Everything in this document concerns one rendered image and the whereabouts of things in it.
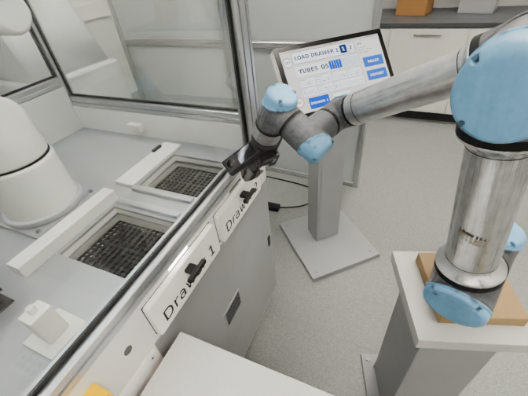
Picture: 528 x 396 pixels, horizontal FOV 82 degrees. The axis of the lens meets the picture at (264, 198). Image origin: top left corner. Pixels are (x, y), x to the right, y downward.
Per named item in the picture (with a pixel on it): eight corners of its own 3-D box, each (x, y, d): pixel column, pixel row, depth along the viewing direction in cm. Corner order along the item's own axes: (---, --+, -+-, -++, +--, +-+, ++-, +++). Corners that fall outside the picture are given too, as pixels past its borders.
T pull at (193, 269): (207, 262, 80) (206, 258, 79) (191, 284, 75) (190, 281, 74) (196, 258, 81) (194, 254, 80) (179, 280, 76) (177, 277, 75)
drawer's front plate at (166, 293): (220, 248, 94) (214, 223, 87) (162, 335, 74) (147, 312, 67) (215, 247, 94) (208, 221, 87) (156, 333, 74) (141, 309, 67)
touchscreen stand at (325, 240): (379, 256, 186) (417, 92, 122) (313, 282, 177) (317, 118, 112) (336, 208, 223) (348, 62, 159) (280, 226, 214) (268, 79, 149)
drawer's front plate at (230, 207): (261, 188, 115) (258, 164, 108) (224, 243, 95) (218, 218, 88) (257, 188, 116) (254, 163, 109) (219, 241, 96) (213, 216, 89)
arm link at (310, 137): (350, 129, 70) (314, 98, 71) (320, 152, 64) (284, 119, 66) (334, 149, 76) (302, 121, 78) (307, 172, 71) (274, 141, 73)
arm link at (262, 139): (265, 141, 74) (248, 116, 76) (261, 152, 78) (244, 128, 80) (289, 132, 77) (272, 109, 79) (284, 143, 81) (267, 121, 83)
